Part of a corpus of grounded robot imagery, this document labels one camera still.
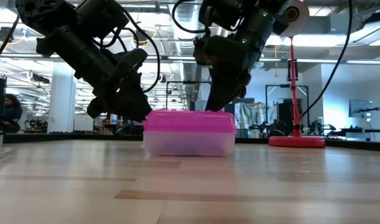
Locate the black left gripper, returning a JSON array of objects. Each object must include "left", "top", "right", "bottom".
[{"left": 35, "top": 25, "right": 154, "bottom": 123}]

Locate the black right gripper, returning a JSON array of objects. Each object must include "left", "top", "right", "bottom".
[{"left": 193, "top": 12, "right": 266, "bottom": 113}]

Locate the pink-lidded clear pencil box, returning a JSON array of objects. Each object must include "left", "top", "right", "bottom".
[{"left": 142, "top": 108, "right": 238, "bottom": 157}]

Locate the white column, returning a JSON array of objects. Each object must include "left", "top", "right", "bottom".
[{"left": 47, "top": 61, "right": 79, "bottom": 134}]

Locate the long ceiling light strip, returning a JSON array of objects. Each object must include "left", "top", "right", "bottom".
[{"left": 0, "top": 53, "right": 380, "bottom": 65}]

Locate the red desk lamp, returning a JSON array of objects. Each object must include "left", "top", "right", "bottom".
[{"left": 268, "top": 0, "right": 327, "bottom": 149}]

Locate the person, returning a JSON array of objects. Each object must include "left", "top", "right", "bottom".
[{"left": 2, "top": 93, "right": 24, "bottom": 134}]

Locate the silver ventilation duct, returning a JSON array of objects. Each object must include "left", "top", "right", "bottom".
[{"left": 172, "top": 0, "right": 203, "bottom": 82}]

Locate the black overhead camera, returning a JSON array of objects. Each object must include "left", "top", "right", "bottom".
[{"left": 133, "top": 29, "right": 149, "bottom": 46}]

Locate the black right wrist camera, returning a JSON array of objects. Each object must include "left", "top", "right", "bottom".
[{"left": 198, "top": 0, "right": 244, "bottom": 31}]

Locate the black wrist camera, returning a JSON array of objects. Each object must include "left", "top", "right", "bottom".
[
  {"left": 198, "top": 0, "right": 244, "bottom": 31},
  {"left": 75, "top": 0, "right": 131, "bottom": 41}
]

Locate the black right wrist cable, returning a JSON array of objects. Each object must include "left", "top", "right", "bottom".
[{"left": 171, "top": 0, "right": 210, "bottom": 35}]

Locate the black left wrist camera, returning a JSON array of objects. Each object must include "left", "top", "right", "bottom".
[{"left": 75, "top": 0, "right": 131, "bottom": 41}]

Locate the black lamp cable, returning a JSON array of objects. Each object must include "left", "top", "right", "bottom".
[{"left": 300, "top": 0, "right": 354, "bottom": 118}]

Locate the grey wall monitor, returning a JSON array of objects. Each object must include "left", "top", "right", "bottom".
[{"left": 348, "top": 99, "right": 374, "bottom": 119}]

